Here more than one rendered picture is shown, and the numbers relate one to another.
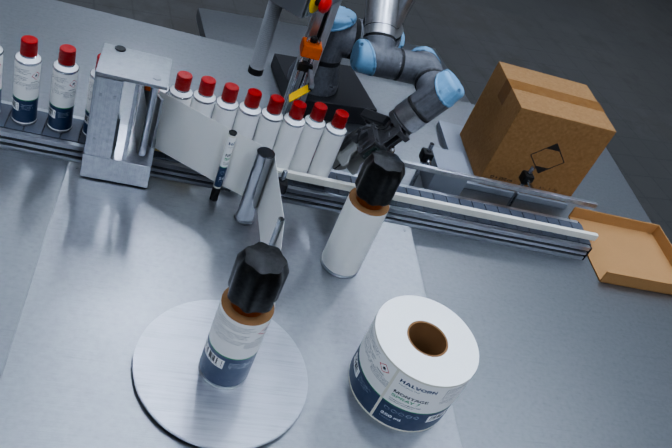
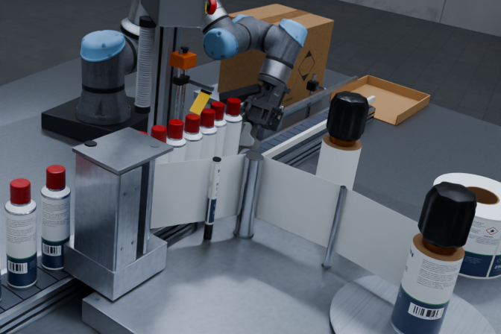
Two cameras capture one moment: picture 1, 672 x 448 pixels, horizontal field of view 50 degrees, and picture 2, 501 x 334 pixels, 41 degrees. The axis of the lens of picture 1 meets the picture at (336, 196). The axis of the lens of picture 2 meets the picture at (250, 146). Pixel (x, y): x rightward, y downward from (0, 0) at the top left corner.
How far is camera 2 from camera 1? 101 cm
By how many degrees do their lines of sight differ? 35
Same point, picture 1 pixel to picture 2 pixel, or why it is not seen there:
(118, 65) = (118, 155)
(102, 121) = (127, 223)
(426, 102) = (291, 51)
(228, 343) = (449, 287)
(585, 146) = (322, 42)
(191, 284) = (305, 300)
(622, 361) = (467, 157)
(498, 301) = (390, 172)
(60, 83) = (28, 226)
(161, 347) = not seen: outside the picture
